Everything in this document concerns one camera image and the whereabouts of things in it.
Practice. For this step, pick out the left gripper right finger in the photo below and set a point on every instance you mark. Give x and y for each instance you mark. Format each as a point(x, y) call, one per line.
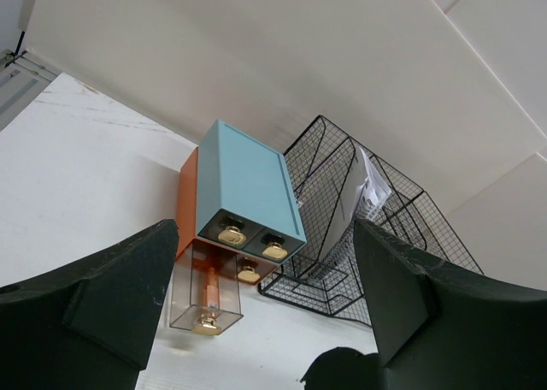
point(440, 326)

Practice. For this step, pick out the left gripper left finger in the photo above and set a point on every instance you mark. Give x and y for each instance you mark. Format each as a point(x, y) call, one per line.
point(89, 324)

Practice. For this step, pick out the clear drawer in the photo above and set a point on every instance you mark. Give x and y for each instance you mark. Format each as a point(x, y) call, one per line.
point(187, 311)

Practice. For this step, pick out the white instruction booklet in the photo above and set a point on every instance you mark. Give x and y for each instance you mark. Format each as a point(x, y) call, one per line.
point(363, 195)

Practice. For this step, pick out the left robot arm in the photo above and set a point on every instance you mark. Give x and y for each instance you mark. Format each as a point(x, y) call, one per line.
point(337, 368)

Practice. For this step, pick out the teal mini drawer cabinet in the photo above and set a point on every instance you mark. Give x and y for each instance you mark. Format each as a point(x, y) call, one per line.
point(236, 200)

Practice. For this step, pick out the black wire mesh organizer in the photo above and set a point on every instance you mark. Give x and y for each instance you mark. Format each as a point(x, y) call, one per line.
point(323, 277)

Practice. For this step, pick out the aluminium rail frame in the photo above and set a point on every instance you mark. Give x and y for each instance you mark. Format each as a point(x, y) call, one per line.
point(23, 78)

